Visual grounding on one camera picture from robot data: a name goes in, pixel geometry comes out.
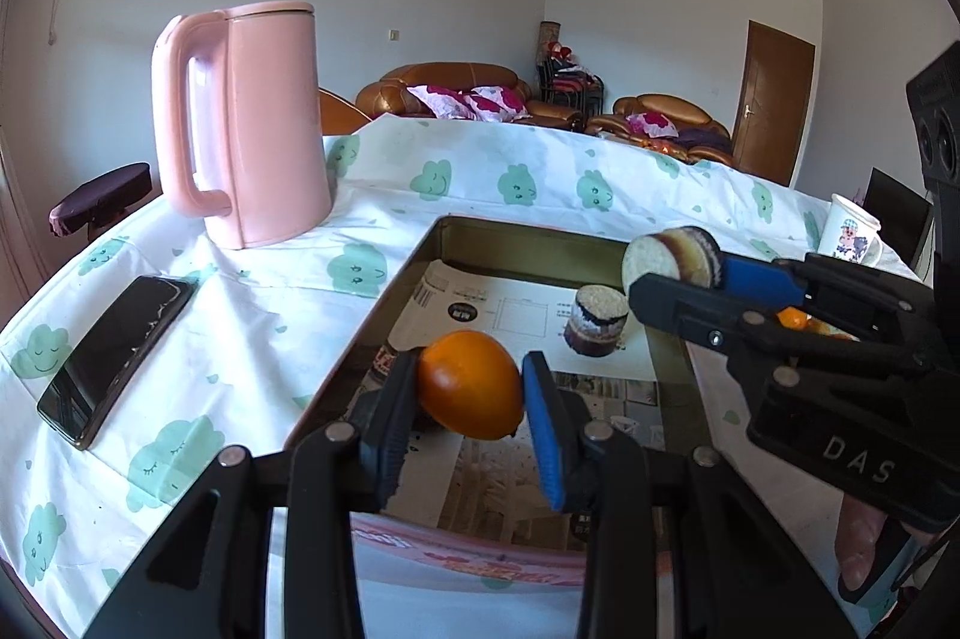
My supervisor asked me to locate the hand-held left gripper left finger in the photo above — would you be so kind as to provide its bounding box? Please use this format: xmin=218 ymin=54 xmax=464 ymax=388
xmin=82 ymin=350 xmax=422 ymax=639

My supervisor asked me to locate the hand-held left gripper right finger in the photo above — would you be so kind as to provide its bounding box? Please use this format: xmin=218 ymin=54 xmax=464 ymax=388
xmin=523 ymin=352 xmax=835 ymax=639

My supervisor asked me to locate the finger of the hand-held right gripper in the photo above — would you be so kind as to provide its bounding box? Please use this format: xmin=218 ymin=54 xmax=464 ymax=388
xmin=628 ymin=273 xmax=932 ymax=386
xmin=716 ymin=253 xmax=935 ymax=344

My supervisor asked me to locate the orange persimmon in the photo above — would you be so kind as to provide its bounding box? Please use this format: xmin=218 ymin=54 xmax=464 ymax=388
xmin=417 ymin=331 xmax=524 ymax=441

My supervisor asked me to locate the rectangular metal tray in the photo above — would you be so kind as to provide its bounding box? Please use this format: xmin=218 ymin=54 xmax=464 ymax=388
xmin=281 ymin=215 xmax=725 ymax=554

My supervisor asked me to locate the person's right hand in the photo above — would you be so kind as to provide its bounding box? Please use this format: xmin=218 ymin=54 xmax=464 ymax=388
xmin=834 ymin=493 xmax=938 ymax=610

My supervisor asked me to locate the white cartoon mug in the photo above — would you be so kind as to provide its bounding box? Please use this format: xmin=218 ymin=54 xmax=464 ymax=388
xmin=816 ymin=194 xmax=883 ymax=266

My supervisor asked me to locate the newspaper tray lining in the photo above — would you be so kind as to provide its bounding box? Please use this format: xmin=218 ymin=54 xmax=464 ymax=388
xmin=352 ymin=260 xmax=665 ymax=546

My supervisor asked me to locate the black chair back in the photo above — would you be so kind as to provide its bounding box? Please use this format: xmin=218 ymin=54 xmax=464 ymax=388
xmin=866 ymin=166 xmax=935 ymax=271

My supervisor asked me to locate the brown leather armchair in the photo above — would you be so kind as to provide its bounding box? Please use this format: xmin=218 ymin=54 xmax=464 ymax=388
xmin=585 ymin=94 xmax=737 ymax=167

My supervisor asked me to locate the pink floral pillow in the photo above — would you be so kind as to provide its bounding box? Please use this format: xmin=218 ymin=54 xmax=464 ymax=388
xmin=626 ymin=112 xmax=680 ymax=138
xmin=407 ymin=84 xmax=481 ymax=120
xmin=461 ymin=84 xmax=530 ymax=122

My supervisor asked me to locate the brown wooden door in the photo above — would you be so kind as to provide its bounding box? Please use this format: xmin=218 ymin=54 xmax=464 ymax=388
xmin=731 ymin=20 xmax=817 ymax=187

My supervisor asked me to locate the white cloud-print tablecloth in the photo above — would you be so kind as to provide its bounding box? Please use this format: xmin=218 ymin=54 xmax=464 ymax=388
xmin=0 ymin=114 xmax=925 ymax=639

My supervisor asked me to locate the black metal chair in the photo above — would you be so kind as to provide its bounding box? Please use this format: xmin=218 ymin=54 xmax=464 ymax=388
xmin=535 ymin=20 xmax=605 ymax=115

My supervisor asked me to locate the black smartphone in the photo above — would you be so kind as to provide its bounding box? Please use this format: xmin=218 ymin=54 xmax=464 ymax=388
xmin=36 ymin=276 xmax=199 ymax=451

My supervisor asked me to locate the brown wooden chair back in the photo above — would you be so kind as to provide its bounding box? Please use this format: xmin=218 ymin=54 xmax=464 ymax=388
xmin=319 ymin=88 xmax=373 ymax=138

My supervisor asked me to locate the pink electric kettle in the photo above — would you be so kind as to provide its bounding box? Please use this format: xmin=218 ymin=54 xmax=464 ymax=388
xmin=152 ymin=1 xmax=333 ymax=250

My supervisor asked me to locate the brown leather sofa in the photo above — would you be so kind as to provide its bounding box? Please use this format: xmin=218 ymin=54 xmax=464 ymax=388
xmin=355 ymin=62 xmax=587 ymax=132

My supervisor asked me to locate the dark round stool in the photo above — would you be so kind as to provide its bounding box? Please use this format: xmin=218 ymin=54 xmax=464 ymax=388
xmin=49 ymin=163 xmax=154 ymax=242

